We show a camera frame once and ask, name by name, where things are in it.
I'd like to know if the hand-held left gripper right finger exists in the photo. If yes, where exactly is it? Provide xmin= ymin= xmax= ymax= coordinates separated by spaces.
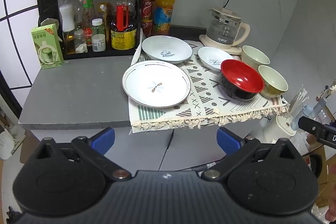
xmin=202 ymin=127 xmax=298 ymax=180

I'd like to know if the patterned fringed table mat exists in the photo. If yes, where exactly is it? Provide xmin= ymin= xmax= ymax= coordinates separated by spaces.
xmin=128 ymin=39 xmax=289 ymax=133

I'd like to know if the dark soy sauce bottle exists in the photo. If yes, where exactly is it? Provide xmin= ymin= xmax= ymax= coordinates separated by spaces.
xmin=110 ymin=0 xmax=137 ymax=50

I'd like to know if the cream bowl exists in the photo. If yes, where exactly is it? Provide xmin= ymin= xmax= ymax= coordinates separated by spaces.
xmin=258 ymin=65 xmax=289 ymax=99
xmin=241 ymin=46 xmax=271 ymax=69

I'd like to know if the small white printed plate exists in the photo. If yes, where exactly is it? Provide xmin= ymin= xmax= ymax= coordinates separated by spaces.
xmin=197 ymin=46 xmax=235 ymax=72

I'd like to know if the red drink can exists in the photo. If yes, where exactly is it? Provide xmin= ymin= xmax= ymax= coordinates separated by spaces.
xmin=141 ymin=0 xmax=154 ymax=35

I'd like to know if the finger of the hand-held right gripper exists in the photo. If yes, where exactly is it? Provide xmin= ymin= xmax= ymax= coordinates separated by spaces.
xmin=298 ymin=116 xmax=336 ymax=149

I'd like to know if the glass electric kettle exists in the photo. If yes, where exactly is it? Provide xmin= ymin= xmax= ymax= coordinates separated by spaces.
xmin=199 ymin=7 xmax=250 ymax=54

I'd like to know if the white holder with sticks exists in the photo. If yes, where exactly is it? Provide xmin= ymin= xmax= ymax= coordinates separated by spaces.
xmin=262 ymin=85 xmax=310 ymax=144

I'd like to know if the cardboard box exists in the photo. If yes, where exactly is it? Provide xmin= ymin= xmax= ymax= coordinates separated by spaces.
xmin=302 ymin=135 xmax=336 ymax=210

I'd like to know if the green carton box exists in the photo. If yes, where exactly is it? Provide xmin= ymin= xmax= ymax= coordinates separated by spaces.
xmin=31 ymin=24 xmax=64 ymax=69

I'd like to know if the blue-rimmed white printed plate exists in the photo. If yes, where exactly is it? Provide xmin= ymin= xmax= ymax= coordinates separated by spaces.
xmin=142 ymin=35 xmax=193 ymax=64

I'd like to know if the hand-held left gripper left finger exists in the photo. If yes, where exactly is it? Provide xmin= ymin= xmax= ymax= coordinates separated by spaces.
xmin=39 ymin=127 xmax=132 ymax=182

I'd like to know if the small glass jar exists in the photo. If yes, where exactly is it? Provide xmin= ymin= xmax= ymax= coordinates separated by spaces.
xmin=74 ymin=30 xmax=88 ymax=53

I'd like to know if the clear red-capped bottle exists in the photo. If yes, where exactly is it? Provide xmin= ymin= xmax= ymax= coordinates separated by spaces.
xmin=59 ymin=0 xmax=76 ymax=54

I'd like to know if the orange juice bottle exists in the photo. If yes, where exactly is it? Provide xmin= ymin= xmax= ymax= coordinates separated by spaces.
xmin=152 ymin=0 xmax=175 ymax=36

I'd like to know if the yellow-capped sauce bottle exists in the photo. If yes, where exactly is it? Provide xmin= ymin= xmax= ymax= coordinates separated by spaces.
xmin=82 ymin=0 xmax=95 ymax=46

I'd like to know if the red and black bowl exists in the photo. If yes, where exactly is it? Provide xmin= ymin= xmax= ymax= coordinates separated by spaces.
xmin=219 ymin=59 xmax=264 ymax=101

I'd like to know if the large flower pattern plate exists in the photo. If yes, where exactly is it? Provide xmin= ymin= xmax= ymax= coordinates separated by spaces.
xmin=122 ymin=60 xmax=191 ymax=108

